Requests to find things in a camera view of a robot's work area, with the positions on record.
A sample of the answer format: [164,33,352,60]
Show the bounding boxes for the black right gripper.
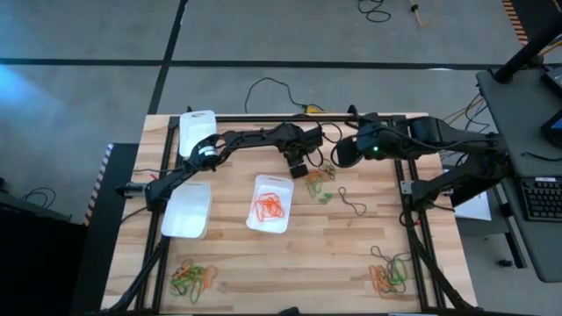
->
[335,111,383,169]

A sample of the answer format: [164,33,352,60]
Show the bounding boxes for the orange rubber bands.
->
[253,191,286,223]

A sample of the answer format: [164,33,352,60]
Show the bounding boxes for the white plastic basket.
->
[178,109,218,160]
[245,174,294,234]
[160,181,213,241]

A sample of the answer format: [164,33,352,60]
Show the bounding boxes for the rubber band pile left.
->
[169,267,205,305]

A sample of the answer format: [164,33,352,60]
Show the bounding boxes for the white paper sheet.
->
[451,190,493,222]

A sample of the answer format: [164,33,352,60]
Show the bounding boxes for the grey side desk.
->
[476,65,562,284]

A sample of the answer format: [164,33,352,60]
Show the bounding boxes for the black striped-edge platform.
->
[69,142,141,316]

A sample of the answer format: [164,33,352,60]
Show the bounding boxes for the black diagonal pole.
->
[494,15,562,84]

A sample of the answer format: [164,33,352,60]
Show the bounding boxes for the black keyboard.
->
[520,177,562,223]

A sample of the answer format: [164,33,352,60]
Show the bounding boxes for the black tablet screen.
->
[540,109,562,148]

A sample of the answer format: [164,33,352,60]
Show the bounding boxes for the black striped-edge floor mat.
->
[501,0,562,47]

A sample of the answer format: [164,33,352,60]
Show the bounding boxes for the black desk device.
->
[540,65,562,96]

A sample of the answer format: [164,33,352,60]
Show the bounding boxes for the black cabinet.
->
[0,192,87,316]

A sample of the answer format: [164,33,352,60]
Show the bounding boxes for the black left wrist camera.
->
[306,126,325,148]

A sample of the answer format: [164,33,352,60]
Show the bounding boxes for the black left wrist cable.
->
[280,112,343,169]

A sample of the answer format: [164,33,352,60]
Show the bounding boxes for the black aluminium table frame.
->
[100,112,478,316]

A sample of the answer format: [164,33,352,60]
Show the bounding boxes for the black floor cable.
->
[441,94,491,154]
[244,77,308,114]
[357,0,392,24]
[21,187,57,208]

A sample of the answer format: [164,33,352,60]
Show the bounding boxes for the yellow floor cable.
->
[410,0,440,28]
[443,98,486,126]

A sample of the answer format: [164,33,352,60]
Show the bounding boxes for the thin black desk cable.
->
[521,151,562,162]

